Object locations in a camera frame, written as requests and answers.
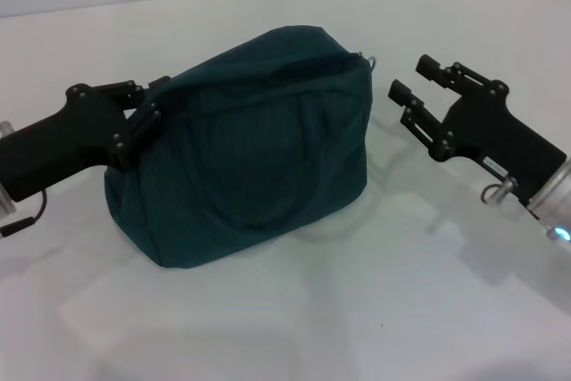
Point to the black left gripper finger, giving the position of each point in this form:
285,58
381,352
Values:
143,131
134,91

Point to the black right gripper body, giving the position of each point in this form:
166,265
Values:
490,135

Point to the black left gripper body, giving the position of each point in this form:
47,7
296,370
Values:
67,140

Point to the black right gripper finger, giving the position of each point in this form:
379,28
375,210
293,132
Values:
459,80
424,122

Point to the dark teal fabric lunch bag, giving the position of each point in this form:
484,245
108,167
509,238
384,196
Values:
245,153

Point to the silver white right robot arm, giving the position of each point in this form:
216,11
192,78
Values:
553,202

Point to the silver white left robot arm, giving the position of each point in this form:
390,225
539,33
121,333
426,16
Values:
5,202

